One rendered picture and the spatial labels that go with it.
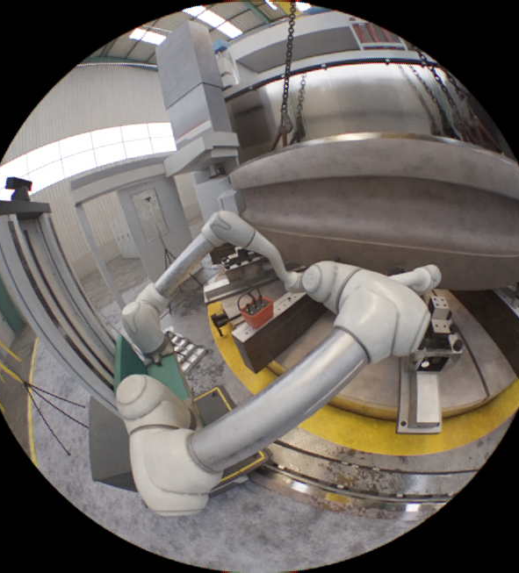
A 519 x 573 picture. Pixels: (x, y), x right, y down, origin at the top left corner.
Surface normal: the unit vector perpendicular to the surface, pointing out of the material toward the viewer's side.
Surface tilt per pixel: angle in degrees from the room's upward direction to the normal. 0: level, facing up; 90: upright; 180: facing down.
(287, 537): 0
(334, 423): 0
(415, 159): 90
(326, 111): 90
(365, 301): 21
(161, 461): 14
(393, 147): 90
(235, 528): 0
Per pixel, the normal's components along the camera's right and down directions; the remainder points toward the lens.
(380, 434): -0.21, -0.84
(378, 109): -0.47, 0.53
